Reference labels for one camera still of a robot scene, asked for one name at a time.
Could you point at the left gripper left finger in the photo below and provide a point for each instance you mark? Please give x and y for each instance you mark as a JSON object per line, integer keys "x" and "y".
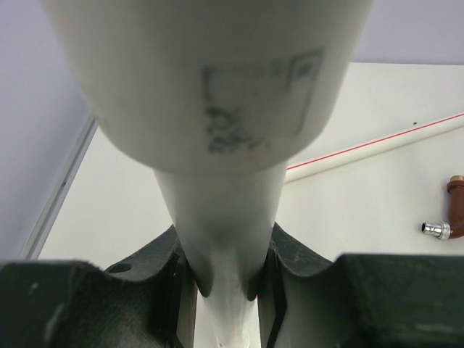
{"x": 147, "y": 299}

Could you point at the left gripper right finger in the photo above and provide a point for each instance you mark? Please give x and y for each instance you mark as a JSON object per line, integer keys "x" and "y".
{"x": 359, "y": 300}

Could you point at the white PVC pipe frame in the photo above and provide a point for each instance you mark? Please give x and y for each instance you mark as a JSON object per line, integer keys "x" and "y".
{"x": 216, "y": 97}

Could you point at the dark red faucet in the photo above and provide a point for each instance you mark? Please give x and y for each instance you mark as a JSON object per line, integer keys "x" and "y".
{"x": 453, "y": 227}

